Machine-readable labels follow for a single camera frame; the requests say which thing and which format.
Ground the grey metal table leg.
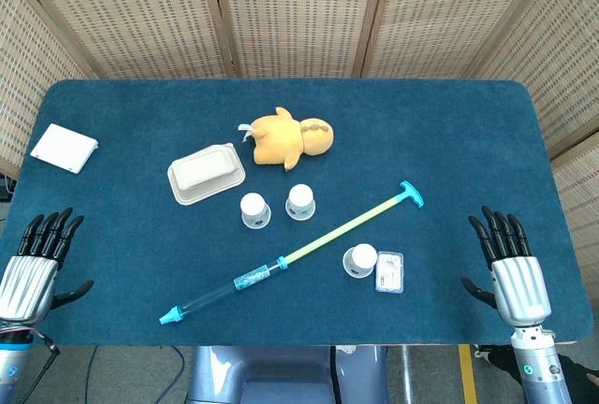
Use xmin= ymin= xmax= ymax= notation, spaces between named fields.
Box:
xmin=399 ymin=345 xmax=414 ymax=404

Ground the blue floor cable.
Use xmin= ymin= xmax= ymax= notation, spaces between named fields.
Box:
xmin=168 ymin=345 xmax=189 ymax=380
xmin=82 ymin=345 xmax=100 ymax=404

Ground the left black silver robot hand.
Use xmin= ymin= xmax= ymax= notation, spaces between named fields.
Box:
xmin=0 ymin=207 xmax=95 ymax=325

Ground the white square flat box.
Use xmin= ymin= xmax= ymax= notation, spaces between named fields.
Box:
xmin=30 ymin=123 xmax=99 ymax=175

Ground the yellow plush bear toy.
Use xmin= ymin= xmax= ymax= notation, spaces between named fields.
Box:
xmin=237 ymin=106 xmax=336 ymax=172

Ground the beige lidded takeaway container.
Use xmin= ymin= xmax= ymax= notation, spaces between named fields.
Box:
xmin=167 ymin=142 xmax=247 ymax=208

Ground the long water pump toy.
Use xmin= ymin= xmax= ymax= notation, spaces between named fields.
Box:
xmin=157 ymin=180 xmax=425 ymax=327

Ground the blue felt table mat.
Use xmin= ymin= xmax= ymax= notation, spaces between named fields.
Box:
xmin=0 ymin=79 xmax=593 ymax=347

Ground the grey-blue robot torso base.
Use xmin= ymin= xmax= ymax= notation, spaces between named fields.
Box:
xmin=186 ymin=345 xmax=389 ymax=404

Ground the black trouser leg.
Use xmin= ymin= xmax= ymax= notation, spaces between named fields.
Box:
xmin=486 ymin=346 xmax=599 ymax=404

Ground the white flower-print paper cup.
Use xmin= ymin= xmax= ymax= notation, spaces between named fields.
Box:
xmin=240 ymin=192 xmax=272 ymax=230
xmin=342 ymin=242 xmax=378 ymax=280
xmin=285 ymin=183 xmax=316 ymax=222

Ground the clear plastic small box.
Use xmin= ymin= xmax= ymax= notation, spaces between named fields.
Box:
xmin=373 ymin=250 xmax=405 ymax=295

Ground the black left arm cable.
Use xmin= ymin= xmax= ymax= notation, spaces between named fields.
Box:
xmin=25 ymin=328 xmax=61 ymax=404

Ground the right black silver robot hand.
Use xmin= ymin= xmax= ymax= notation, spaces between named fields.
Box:
xmin=460 ymin=206 xmax=552 ymax=329

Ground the woven bamboo folding screen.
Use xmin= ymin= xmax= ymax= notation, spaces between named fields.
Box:
xmin=0 ymin=0 xmax=599 ymax=305

